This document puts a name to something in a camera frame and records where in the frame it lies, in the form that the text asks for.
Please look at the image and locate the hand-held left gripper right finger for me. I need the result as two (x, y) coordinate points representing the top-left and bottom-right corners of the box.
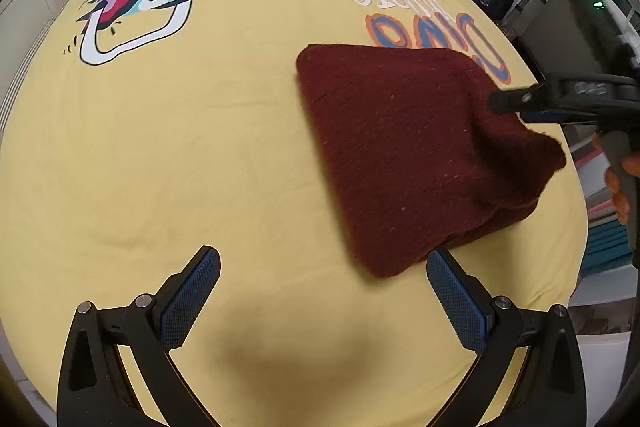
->
(426, 248), (587, 427)

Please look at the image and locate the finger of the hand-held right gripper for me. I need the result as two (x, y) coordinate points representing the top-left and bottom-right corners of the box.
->
(519, 108), (598, 126)
(487, 79), (561, 114)

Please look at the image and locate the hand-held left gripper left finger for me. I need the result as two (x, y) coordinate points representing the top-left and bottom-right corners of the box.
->
(56, 245), (222, 427)

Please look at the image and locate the maroon knit sweater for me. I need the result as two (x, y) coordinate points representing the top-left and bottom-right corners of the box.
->
(296, 43), (568, 279)

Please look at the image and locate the person's right hand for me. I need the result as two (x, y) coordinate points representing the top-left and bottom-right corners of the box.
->
(591, 132), (640, 224)

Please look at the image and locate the teal striped rug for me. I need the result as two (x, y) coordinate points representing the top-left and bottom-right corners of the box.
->
(570, 127), (638, 308)

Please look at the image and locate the grey-green chair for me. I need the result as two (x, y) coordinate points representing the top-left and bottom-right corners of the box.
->
(515, 0), (627, 75)

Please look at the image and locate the yellow printed bedsheet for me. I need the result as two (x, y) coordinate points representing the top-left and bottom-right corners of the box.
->
(0, 0), (591, 427)

